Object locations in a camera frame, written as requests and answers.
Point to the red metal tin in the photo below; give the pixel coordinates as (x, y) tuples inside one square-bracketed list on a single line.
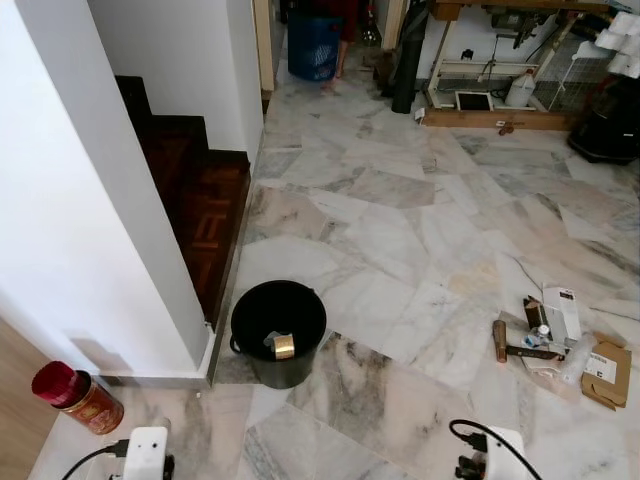
[(85, 400)]

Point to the clear plastic bag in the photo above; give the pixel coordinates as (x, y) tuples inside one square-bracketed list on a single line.
[(572, 364)]

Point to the small clear plastic bottle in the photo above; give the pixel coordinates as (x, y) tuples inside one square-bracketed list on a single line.
[(541, 336)]

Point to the small gold box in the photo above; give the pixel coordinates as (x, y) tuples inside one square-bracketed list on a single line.
[(284, 347)]

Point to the dark brown small carton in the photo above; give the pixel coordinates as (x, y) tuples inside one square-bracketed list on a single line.
[(533, 312)]

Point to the brown cardboard package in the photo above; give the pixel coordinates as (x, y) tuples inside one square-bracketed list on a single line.
[(610, 375)]

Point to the black plastic bucket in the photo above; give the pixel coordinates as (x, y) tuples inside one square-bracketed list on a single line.
[(255, 310)]

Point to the white cardboard box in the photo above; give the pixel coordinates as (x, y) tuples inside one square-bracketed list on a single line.
[(562, 312)]

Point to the dark wooden staircase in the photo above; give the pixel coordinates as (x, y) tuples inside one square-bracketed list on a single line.
[(200, 210)]

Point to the brown wooden plank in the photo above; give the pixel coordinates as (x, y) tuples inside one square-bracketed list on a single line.
[(495, 119)]

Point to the white framed tablet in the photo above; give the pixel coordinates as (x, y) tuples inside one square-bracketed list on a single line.
[(473, 101)]

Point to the black bulky appliance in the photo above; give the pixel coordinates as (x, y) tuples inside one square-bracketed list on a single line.
[(610, 125)]

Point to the white plastic jug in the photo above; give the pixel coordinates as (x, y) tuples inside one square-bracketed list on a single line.
[(520, 90)]

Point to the black tube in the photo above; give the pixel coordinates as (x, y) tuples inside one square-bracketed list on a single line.
[(408, 65)]

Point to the blue plastic bin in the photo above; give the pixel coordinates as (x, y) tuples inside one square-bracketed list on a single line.
[(313, 48)]

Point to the person in red clothes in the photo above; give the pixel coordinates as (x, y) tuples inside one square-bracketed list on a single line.
[(340, 30)]

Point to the brown wooden table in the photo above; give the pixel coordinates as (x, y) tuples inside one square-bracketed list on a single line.
[(520, 8)]

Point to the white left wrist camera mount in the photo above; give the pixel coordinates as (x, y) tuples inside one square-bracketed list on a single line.
[(147, 452)]

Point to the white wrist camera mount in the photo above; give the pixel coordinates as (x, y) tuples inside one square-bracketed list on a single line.
[(507, 455), (147, 452)]

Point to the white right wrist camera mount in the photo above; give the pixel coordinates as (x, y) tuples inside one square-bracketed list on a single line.
[(507, 455)]

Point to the light wooden door frame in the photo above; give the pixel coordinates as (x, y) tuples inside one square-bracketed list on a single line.
[(264, 45)]

